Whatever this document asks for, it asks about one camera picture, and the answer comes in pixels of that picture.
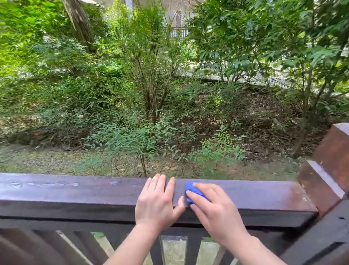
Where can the person's right hand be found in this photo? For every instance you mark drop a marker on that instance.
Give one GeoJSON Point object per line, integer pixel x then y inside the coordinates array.
{"type": "Point", "coordinates": [218, 215]}

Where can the person's left hand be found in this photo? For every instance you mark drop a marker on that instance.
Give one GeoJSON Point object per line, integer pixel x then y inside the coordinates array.
{"type": "Point", "coordinates": [156, 206]}

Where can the person's right thumb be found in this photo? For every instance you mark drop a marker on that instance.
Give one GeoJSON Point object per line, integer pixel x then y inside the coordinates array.
{"type": "Point", "coordinates": [198, 216]}

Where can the person's left middle finger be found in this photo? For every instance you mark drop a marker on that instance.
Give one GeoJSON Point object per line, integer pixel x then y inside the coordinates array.
{"type": "Point", "coordinates": [159, 183]}

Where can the person's left thumb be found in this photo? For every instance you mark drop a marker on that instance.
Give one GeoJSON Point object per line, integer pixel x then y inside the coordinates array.
{"type": "Point", "coordinates": [179, 211]}

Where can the blue cleaning sponge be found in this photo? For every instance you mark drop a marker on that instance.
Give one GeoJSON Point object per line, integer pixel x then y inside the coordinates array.
{"type": "Point", "coordinates": [192, 191]}

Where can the person's right forearm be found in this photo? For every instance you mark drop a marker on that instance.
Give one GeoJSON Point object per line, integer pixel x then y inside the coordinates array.
{"type": "Point", "coordinates": [256, 255]}

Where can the person's left forearm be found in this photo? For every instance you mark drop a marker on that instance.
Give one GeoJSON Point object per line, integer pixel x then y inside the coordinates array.
{"type": "Point", "coordinates": [124, 257]}

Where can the small green sapling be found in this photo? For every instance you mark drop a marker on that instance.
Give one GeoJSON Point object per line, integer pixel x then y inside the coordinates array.
{"type": "Point", "coordinates": [139, 142]}

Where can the brown wooden railing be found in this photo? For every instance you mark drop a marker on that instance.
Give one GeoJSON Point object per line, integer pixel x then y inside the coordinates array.
{"type": "Point", "coordinates": [77, 202]}

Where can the thin-stemmed green shrub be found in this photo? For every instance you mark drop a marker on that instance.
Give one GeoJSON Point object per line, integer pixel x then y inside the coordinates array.
{"type": "Point", "coordinates": [149, 66]}

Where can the grey building with balcony railing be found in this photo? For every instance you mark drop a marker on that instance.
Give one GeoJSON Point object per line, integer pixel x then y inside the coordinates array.
{"type": "Point", "coordinates": [164, 8]}

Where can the large tree trunk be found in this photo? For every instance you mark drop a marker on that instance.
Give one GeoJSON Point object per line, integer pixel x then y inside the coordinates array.
{"type": "Point", "coordinates": [78, 20]}

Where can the leafy green tree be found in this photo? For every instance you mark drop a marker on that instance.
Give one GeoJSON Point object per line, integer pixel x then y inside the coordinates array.
{"type": "Point", "coordinates": [285, 43]}

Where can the brown wooden corner post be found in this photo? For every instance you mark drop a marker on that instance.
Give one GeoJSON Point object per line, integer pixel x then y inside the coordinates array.
{"type": "Point", "coordinates": [338, 184]}

